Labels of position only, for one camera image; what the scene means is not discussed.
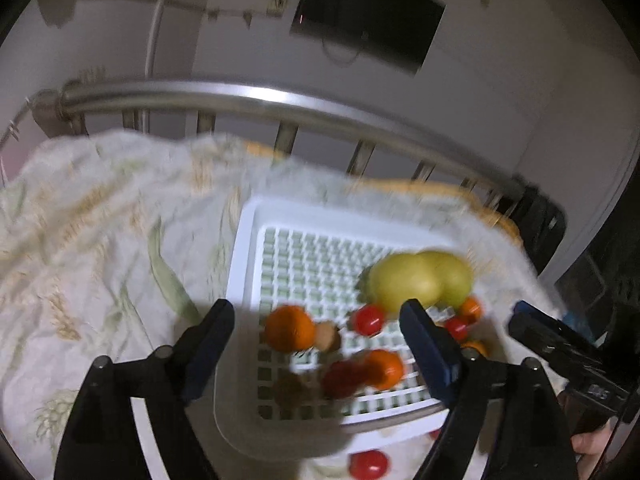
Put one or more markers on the red tomato beside pear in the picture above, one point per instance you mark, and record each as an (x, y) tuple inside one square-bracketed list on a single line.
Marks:
[(368, 321)]

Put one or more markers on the red tomato far left front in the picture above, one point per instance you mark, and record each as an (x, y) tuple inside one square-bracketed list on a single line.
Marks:
[(369, 465)]

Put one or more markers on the red tomato behind left mandarin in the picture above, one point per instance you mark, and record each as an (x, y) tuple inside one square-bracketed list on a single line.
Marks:
[(457, 327)]

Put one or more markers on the floral white bed cloth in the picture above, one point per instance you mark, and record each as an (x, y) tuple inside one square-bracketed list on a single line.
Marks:
[(114, 244)]

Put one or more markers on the person's right hand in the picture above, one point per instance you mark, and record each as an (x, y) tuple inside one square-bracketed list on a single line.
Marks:
[(592, 443)]

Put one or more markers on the black backpack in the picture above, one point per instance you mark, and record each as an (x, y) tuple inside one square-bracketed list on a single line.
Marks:
[(541, 223)]

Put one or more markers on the orange mandarin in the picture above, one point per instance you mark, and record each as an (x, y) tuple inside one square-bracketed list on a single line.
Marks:
[(477, 345), (382, 369), (289, 329), (471, 310)]

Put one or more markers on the red tomato centre lower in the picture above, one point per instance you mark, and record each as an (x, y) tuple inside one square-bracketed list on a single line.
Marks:
[(343, 379)]

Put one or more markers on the green mango right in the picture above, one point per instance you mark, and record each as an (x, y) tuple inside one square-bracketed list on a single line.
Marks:
[(454, 274)]

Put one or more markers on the steel bed rail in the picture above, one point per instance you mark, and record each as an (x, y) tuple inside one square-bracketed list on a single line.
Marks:
[(63, 113)]

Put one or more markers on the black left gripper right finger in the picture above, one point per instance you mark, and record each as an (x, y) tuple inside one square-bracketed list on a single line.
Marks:
[(532, 438)]

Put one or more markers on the black wall television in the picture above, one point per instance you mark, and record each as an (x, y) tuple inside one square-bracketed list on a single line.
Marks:
[(399, 32)]

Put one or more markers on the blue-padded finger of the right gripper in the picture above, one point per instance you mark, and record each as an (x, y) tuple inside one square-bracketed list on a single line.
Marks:
[(525, 310)]

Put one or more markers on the yellow-green pear left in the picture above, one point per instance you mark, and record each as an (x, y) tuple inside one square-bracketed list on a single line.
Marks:
[(400, 277)]

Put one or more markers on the white perforated plastic tray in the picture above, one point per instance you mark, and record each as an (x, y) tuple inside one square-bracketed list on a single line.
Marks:
[(313, 257)]

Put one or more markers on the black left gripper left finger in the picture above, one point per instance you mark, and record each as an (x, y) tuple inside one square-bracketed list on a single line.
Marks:
[(101, 440)]

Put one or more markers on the yellow blanket edge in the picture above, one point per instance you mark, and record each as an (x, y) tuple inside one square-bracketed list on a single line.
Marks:
[(269, 171)]

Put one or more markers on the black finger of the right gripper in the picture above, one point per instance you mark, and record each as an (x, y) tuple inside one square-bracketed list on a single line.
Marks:
[(535, 331)]

